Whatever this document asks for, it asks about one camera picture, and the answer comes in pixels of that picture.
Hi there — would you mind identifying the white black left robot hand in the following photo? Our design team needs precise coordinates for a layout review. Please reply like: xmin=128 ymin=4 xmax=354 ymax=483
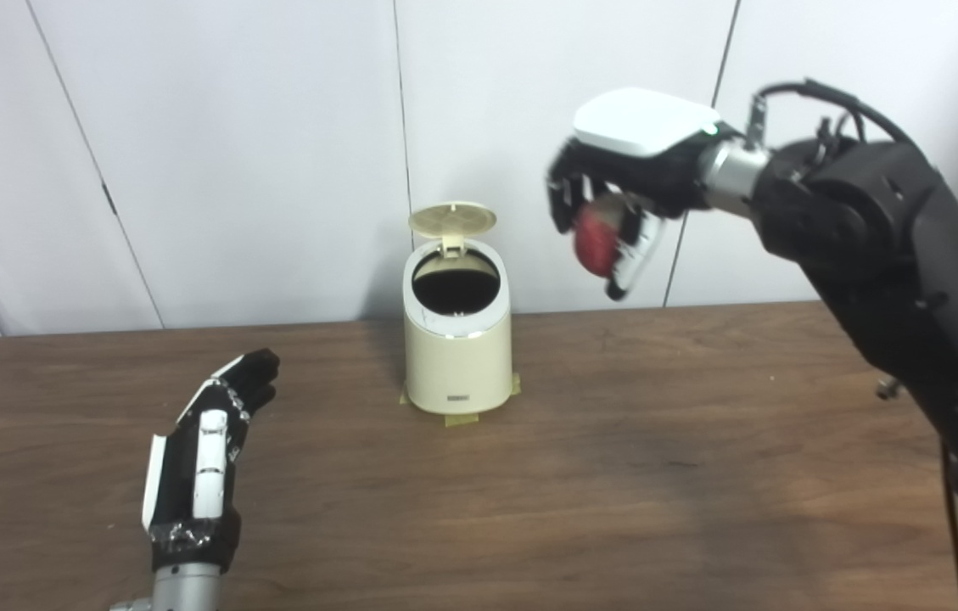
xmin=142 ymin=348 xmax=281 ymax=574

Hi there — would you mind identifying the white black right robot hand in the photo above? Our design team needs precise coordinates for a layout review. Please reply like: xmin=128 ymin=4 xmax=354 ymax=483
xmin=546 ymin=87 xmax=742 ymax=302

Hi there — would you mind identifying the red apple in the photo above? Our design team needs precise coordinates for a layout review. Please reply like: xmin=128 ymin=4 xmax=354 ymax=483
xmin=574 ymin=197 xmax=628 ymax=279

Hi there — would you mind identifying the cream-colored bin body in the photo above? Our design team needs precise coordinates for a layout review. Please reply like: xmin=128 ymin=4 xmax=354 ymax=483
xmin=401 ymin=239 xmax=513 ymax=416

